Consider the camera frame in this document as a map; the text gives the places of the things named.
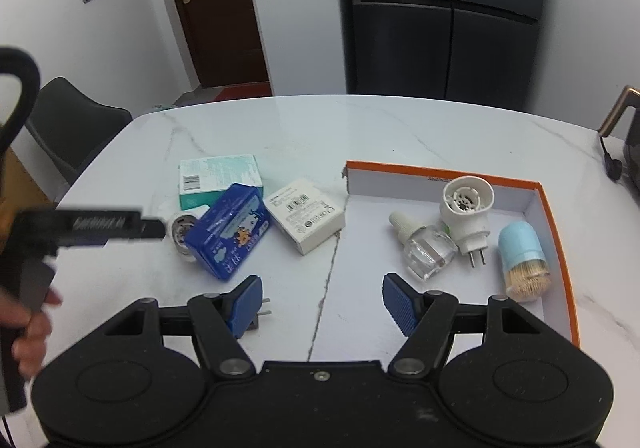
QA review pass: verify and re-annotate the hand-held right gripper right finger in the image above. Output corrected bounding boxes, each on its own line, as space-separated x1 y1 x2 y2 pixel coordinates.
382 273 546 377

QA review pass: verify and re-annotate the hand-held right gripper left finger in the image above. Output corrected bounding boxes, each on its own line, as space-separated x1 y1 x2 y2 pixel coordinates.
102 275 264 376

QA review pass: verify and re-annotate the white mosquito repellent heater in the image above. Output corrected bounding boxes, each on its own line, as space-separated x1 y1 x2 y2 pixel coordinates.
167 205 211 259
439 175 496 269

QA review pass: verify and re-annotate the clear glass bottle cream cap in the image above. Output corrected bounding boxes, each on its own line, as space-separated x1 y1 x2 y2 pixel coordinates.
389 211 458 281

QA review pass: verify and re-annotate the orange rimmed white box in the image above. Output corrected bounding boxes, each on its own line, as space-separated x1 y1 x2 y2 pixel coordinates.
341 159 582 349

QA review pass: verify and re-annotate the teal cardboard box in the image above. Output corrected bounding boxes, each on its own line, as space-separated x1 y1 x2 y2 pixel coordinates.
179 154 265 211

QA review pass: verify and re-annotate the white cardboard box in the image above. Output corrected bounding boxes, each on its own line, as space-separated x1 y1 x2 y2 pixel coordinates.
263 177 346 256

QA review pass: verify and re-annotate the light blue toothpick holder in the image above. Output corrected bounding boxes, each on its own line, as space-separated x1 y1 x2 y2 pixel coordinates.
497 221 552 304

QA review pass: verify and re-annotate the person's left hand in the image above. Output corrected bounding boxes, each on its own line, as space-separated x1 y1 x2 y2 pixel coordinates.
0 285 63 379

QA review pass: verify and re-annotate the brown cardboard box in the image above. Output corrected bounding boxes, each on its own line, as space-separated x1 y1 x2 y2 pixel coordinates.
0 148 56 229

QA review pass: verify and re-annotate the black upholstered chair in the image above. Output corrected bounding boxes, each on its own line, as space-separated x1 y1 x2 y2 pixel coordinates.
25 77 133 184

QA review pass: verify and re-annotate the red door mat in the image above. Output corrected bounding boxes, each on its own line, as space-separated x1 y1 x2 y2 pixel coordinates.
218 83 272 100

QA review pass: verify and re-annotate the dark brown door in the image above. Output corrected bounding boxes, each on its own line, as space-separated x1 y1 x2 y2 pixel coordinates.
159 0 273 89

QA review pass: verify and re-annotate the black refrigerator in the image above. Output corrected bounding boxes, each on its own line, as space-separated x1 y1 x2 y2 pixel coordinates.
332 0 548 112

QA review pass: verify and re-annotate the black power cable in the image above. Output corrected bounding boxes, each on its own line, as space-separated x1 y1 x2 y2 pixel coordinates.
597 131 623 181

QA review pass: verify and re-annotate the dark kettle gold handle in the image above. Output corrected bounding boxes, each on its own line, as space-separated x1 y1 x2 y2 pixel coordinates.
597 85 640 191

